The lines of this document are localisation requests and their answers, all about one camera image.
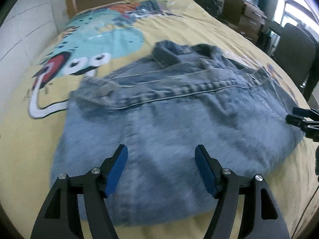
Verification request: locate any dark green chair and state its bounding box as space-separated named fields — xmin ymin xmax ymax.
xmin=272 ymin=23 xmax=316 ymax=87

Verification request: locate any yellow printed bed cover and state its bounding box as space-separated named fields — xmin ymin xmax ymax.
xmin=1 ymin=0 xmax=318 ymax=238

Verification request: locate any black backpack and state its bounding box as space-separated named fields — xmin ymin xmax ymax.
xmin=194 ymin=0 xmax=221 ymax=18

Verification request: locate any wooden drawer cabinet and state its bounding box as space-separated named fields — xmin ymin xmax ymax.
xmin=222 ymin=0 xmax=267 ymax=44

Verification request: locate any black garment on chair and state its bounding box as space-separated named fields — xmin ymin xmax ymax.
xmin=302 ymin=28 xmax=319 ymax=101

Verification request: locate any white wardrobe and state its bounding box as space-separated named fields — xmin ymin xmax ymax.
xmin=0 ymin=0 xmax=66 ymax=95

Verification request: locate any blue denim jacket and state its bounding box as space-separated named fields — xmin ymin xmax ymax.
xmin=51 ymin=40 xmax=303 ymax=225

